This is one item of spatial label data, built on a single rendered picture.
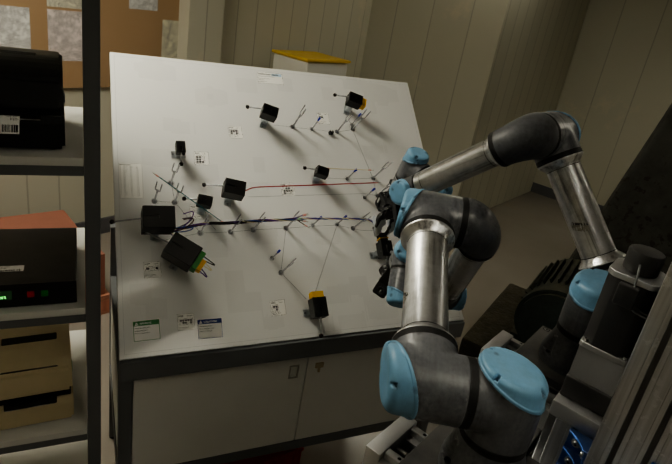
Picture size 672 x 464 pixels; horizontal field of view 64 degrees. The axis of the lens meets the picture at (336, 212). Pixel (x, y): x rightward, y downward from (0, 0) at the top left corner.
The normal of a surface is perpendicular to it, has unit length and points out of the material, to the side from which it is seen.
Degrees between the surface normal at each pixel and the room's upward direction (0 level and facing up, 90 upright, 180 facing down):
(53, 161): 90
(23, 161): 90
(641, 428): 90
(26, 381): 72
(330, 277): 46
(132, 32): 90
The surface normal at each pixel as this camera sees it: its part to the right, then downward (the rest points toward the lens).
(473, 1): -0.64, 0.19
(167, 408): 0.39, 0.40
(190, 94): 0.39, -0.36
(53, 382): 0.47, 0.09
